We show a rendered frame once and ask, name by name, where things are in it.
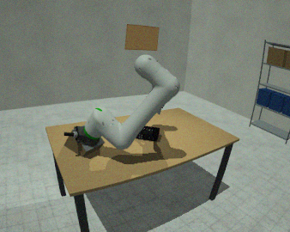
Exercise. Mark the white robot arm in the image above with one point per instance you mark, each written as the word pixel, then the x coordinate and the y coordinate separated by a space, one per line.
pixel 101 122

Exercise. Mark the black lighting desk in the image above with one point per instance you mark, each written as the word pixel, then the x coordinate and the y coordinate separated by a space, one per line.
pixel 149 133

